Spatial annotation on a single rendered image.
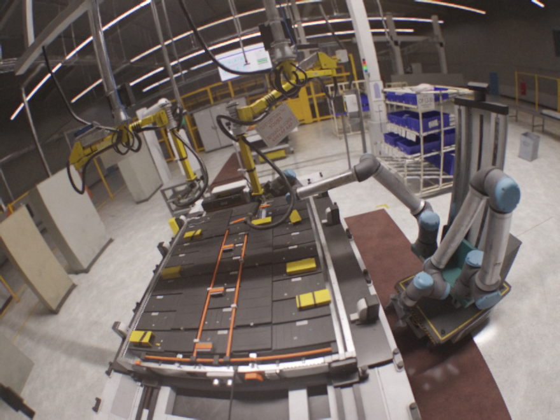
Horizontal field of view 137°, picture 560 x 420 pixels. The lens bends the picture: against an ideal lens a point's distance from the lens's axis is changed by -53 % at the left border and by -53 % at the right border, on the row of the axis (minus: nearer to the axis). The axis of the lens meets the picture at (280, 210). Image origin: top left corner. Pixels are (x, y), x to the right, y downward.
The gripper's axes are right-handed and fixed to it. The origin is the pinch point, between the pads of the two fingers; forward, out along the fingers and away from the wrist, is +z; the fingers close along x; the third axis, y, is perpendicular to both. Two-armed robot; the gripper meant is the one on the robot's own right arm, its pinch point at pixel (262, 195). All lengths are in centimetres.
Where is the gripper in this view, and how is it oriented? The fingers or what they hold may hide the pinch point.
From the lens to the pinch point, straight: 194.1
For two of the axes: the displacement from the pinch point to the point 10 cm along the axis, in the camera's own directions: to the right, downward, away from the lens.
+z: -7.0, 4.9, 5.2
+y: 2.4, -5.3, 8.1
